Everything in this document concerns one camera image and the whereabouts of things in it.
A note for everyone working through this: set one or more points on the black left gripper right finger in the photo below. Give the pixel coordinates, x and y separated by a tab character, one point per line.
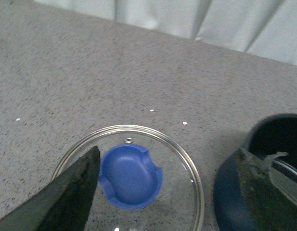
267	192

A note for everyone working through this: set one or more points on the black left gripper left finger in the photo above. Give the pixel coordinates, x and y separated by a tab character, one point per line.
64	204

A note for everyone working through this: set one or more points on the glass lid with blue knob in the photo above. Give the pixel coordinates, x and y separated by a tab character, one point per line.
147	181

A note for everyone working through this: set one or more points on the dark blue saucepan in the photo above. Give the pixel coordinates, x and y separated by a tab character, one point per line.
277	133

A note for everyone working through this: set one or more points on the white curtain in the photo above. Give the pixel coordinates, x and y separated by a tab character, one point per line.
266	28

